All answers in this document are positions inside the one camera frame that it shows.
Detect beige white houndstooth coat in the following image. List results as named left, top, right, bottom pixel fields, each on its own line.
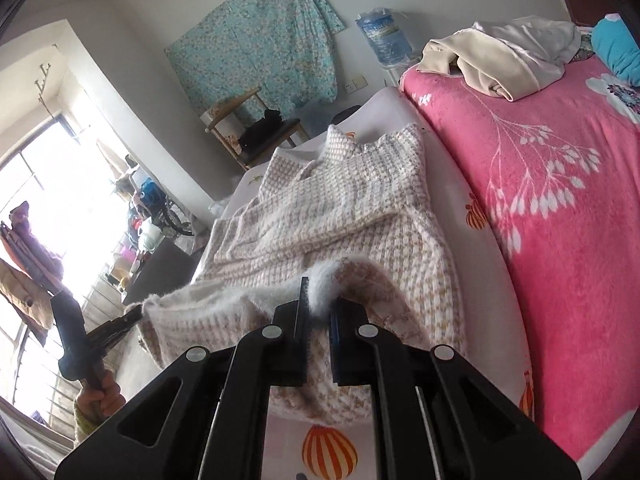
left=139, top=125, right=465, bottom=426

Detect left hand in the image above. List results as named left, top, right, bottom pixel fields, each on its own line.
left=76, top=370, right=126, bottom=422

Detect green fuzzy sleeve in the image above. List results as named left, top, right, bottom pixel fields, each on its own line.
left=73, top=402, right=101, bottom=448

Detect lilac printed bed sheet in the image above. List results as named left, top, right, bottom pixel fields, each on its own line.
left=222, top=88, right=639, bottom=479

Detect dark grey cabinet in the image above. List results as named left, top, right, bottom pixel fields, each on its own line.
left=122, top=238, right=202, bottom=306

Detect blue bicycle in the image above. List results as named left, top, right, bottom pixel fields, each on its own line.
left=137, top=178, right=194, bottom=236

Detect wooden chair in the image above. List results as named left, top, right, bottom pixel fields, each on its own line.
left=206, top=87, right=310, bottom=171

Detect black garment on chair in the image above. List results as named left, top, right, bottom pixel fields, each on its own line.
left=239, top=108, right=283, bottom=153

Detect pink floral blanket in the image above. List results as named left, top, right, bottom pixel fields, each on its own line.
left=401, top=58, right=639, bottom=459

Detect white water dispenser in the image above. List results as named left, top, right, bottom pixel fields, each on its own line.
left=382, top=56, right=420, bottom=87

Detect teal floral hanging cloth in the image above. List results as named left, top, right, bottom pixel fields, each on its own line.
left=165, top=0, right=345, bottom=114

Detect blue water bottle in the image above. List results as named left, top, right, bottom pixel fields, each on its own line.
left=355, top=8, right=413, bottom=66

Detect teal pillow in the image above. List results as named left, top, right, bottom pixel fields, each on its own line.
left=591, top=13, right=640, bottom=88

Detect white wall socket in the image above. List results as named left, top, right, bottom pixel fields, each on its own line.
left=344, top=75, right=368, bottom=94

